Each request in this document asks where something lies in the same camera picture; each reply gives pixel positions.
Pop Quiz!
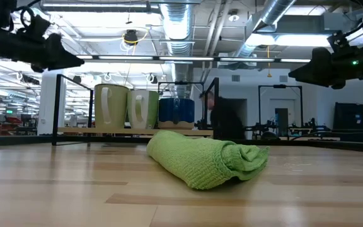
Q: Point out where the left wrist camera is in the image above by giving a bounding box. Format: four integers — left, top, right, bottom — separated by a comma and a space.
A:
16, 14, 52, 41

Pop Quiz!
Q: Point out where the large green mug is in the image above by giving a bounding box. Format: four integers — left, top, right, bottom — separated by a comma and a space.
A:
94, 83, 130, 129

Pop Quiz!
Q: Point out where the black cabinet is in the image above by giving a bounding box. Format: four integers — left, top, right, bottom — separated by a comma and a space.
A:
333, 102, 363, 143

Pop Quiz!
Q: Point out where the black table edge rail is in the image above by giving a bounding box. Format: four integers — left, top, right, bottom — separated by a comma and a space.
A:
0, 134, 363, 154

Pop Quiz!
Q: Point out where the rolled green towel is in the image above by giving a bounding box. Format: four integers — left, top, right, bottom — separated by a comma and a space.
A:
146, 130, 270, 190

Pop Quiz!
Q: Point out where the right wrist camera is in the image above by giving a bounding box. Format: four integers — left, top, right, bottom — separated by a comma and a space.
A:
326, 28, 363, 54

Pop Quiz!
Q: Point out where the blue mug with ring handle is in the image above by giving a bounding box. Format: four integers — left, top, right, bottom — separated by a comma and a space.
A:
158, 97, 196, 130

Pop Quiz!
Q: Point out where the yellow hanging cord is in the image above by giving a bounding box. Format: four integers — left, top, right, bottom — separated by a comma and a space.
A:
265, 45, 272, 78

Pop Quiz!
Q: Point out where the black metal frame stand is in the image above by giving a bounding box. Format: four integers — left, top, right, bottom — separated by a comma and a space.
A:
258, 84, 304, 127
157, 81, 206, 129

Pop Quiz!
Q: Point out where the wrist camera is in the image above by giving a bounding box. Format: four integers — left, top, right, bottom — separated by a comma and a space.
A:
326, 28, 363, 54
16, 14, 52, 41

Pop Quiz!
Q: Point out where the green and white mug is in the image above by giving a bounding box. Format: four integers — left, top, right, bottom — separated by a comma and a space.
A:
127, 90, 160, 129

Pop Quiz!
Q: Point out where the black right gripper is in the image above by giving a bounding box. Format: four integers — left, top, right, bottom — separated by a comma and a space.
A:
287, 47, 363, 90

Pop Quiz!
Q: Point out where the overhead light bar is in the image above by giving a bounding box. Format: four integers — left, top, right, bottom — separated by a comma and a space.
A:
76, 54, 311, 64

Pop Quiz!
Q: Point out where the person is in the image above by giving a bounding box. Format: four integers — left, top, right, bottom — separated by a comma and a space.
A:
200, 90, 246, 140

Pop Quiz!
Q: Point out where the black overhead camera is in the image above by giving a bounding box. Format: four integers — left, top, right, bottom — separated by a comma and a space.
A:
124, 29, 139, 45

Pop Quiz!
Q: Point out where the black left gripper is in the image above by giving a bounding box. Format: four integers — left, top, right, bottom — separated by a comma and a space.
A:
0, 29, 85, 73

